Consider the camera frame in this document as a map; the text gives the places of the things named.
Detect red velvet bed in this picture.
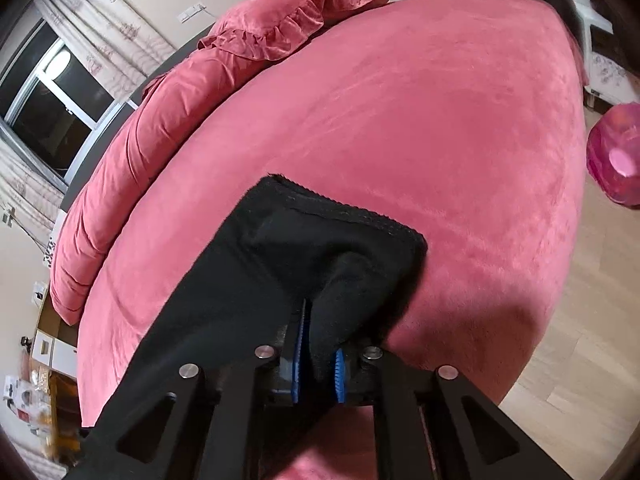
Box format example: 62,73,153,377
75,0,592,480

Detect pink plastic stool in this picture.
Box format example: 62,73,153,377
586,101,640,207

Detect wooden cabinet with white doors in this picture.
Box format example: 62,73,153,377
30,302,80,377

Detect black pants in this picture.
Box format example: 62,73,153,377
75,174,429,480

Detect sliding glass window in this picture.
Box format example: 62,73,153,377
0,22,138,181

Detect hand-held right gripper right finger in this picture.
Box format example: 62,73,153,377
330,342,576,480

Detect printed product box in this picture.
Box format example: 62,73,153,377
2,375,32,418

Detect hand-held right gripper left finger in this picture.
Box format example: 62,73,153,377
82,299,313,480

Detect white floral headboard panel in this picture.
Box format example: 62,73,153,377
42,210,68,267

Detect dark cloth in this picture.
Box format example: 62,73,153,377
510,0,586,46

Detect red folded duvet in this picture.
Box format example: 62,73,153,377
49,47,236,326

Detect red ruffled pillow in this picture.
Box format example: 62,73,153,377
196,0,391,61

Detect wooden desk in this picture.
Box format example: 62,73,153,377
30,372,83,461

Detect grey headboard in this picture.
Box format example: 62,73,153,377
60,35,216,208

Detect white floral cabinet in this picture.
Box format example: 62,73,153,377
575,0,633,108

